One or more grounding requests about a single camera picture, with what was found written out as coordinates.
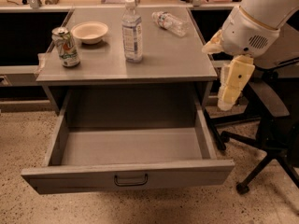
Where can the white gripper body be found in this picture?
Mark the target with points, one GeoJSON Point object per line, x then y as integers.
{"type": "Point", "coordinates": [248, 34]}

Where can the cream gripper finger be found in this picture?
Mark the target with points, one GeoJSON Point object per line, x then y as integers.
{"type": "Point", "coordinates": [214, 45]}
{"type": "Point", "coordinates": [234, 76]}

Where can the blue label plastic water bottle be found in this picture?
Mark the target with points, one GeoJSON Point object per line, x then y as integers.
{"type": "Point", "coordinates": [131, 25]}

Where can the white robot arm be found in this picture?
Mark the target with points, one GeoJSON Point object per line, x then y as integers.
{"type": "Point", "coordinates": [272, 14]}

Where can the clear plastic bottle lying down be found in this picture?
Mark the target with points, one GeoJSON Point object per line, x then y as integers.
{"type": "Point", "coordinates": [170, 23]}

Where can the grey open top drawer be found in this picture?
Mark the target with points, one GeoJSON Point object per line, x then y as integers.
{"type": "Point", "coordinates": [101, 133]}

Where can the black office chair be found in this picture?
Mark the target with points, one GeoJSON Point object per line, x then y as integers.
{"type": "Point", "coordinates": [274, 102]}

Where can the white paper bowl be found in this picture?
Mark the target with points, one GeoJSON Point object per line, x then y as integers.
{"type": "Point", "coordinates": [89, 32]}

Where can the grey metal cabinet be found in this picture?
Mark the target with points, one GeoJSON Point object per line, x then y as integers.
{"type": "Point", "coordinates": [147, 54]}

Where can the green white soda can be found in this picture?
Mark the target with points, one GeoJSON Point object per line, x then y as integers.
{"type": "Point", "coordinates": [66, 47]}

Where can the black drawer handle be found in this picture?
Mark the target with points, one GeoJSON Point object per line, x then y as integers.
{"type": "Point", "coordinates": [130, 181]}

